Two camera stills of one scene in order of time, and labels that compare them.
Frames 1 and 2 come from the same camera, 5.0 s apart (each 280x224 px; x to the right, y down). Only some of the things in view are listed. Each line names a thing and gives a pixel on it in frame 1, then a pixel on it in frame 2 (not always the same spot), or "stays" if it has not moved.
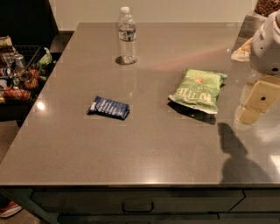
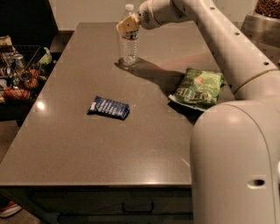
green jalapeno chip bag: x=199 y=88 stays
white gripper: x=266 y=51 to x=146 y=15
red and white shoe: x=10 y=210 stays
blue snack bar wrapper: x=105 y=106 stays
